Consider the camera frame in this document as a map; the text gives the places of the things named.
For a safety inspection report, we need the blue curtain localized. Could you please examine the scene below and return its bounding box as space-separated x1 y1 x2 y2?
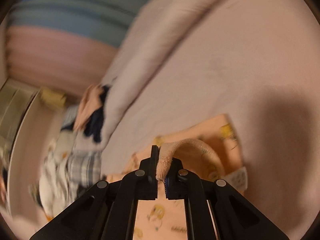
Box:
6 0 163 49

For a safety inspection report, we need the folded navy garment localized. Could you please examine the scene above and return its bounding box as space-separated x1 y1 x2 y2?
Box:
82 85 112 142

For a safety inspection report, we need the folded peach garment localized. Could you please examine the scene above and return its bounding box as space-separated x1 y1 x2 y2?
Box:
75 84 105 132

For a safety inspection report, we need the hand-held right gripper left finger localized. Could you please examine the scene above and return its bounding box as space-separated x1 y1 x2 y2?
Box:
29 145 160 240

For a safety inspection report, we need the striped folded cloth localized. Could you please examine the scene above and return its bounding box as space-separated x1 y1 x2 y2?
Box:
60 105 80 130

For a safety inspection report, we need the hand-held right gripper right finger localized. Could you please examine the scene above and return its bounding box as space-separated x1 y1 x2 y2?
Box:
165 158 291 240

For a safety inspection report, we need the peach cartoon print shirt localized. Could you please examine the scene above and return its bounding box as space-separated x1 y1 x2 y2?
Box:
106 114 248 240

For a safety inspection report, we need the yellow pleated fabric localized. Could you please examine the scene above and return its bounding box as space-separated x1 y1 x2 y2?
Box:
40 87 67 109

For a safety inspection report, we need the white crumpled cloth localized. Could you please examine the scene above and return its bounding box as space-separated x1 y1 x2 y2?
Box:
30 130 77 218

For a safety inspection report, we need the grey quilt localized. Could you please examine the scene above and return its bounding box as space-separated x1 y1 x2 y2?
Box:
75 0 239 150

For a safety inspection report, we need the plaid bedding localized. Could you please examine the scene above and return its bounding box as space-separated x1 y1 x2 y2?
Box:
66 151 102 203

